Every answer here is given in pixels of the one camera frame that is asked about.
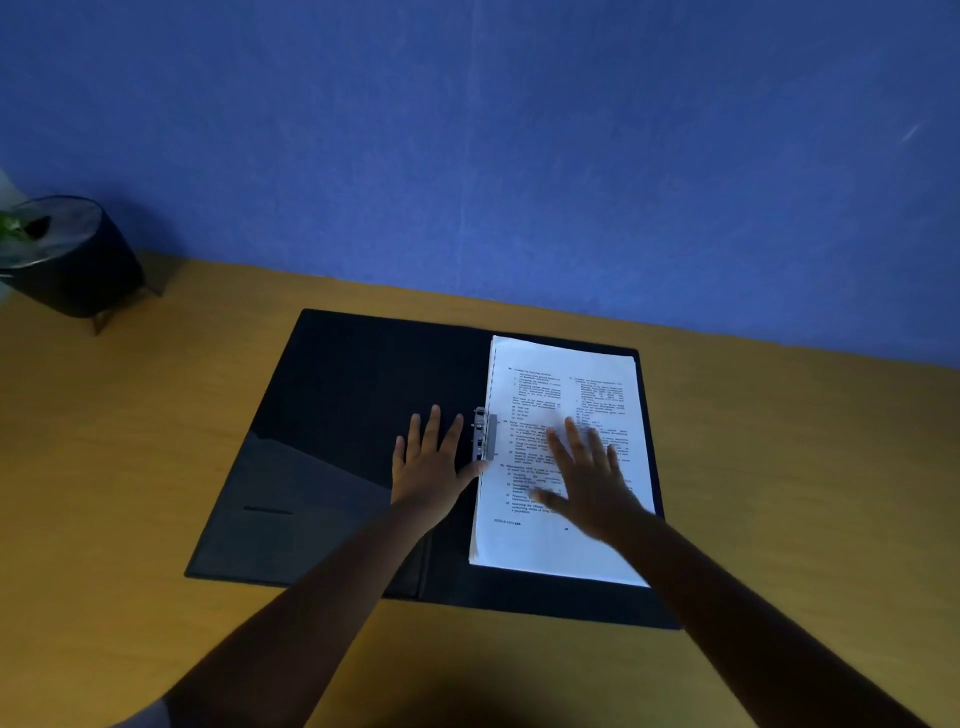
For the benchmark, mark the person's right hand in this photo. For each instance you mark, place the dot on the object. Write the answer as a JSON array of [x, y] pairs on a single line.
[[592, 491]]

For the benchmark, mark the person's left hand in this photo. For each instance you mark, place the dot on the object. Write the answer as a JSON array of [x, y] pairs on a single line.
[[427, 480]]

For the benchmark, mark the person's left middle finger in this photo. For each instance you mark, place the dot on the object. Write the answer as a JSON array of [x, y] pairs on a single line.
[[432, 429]]

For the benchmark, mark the person's left thumb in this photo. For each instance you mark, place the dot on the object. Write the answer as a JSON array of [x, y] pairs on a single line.
[[474, 471]]

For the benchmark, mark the person's right middle finger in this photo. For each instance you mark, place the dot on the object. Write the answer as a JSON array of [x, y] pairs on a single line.
[[579, 442]]

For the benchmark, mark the person's right thumb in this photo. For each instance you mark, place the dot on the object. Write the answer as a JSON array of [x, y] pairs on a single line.
[[547, 498]]

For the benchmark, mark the person's left little finger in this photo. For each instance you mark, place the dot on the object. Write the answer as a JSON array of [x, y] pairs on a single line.
[[398, 450]]

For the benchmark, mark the person's right little finger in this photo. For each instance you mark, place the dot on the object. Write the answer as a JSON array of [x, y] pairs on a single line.
[[616, 461]]

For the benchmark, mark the person's left forearm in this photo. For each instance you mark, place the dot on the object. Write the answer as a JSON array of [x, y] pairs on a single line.
[[315, 622]]

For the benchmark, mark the person's right forearm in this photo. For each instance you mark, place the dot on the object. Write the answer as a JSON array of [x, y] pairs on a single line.
[[750, 637]]

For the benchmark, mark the grey metal folder clip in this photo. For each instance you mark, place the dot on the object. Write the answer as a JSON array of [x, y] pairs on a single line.
[[487, 435]]

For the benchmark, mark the stack of white printed papers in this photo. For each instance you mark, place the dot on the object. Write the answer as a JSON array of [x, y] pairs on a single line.
[[585, 375]]

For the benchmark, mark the black open file folder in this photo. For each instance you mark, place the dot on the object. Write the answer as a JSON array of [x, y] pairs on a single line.
[[337, 420]]

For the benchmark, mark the black plant pot with legs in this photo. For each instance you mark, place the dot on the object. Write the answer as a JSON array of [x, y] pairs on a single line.
[[75, 262]]

